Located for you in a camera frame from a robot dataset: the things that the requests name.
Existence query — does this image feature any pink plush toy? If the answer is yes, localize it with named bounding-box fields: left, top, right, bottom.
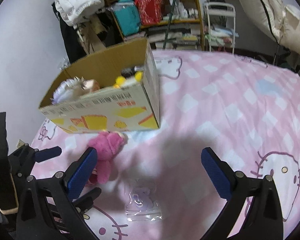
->
left=88, top=131, right=127, bottom=185

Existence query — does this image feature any silver hair plush doll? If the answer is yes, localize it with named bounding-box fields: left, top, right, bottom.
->
left=51, top=77, right=100, bottom=105

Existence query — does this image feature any white panda plush toy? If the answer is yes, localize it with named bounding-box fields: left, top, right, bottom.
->
left=113, top=72, right=143, bottom=89

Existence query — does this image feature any clear plastic bag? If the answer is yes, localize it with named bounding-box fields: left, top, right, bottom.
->
left=125, top=178, right=162, bottom=222

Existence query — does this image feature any cardboard box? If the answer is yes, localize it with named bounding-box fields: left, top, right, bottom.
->
left=38, top=38, right=160, bottom=133

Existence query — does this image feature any pink hello kitty bedsheet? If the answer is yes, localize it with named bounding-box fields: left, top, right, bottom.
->
left=29, top=49, right=300, bottom=240

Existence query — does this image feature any black coat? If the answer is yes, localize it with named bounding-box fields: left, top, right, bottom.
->
left=51, top=3, right=87, bottom=64

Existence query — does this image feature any small black box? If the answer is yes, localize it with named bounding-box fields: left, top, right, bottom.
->
left=121, top=66, right=145, bottom=78

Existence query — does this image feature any white puffer jacket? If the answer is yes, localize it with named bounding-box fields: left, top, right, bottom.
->
left=55, top=0, right=104, bottom=27

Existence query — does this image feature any teal bag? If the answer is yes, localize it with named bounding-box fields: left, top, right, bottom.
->
left=111, top=0, right=141, bottom=36

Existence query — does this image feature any green mop pole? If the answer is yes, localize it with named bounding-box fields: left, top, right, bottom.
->
left=162, top=0, right=176, bottom=50

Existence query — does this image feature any red gift bag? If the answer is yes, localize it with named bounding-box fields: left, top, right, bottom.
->
left=134, top=0, right=163, bottom=25

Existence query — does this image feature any wooden bookshelf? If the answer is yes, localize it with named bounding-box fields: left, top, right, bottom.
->
left=108, top=0, right=204, bottom=49

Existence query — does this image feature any white metal cart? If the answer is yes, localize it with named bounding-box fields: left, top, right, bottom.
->
left=204, top=2, right=238, bottom=54

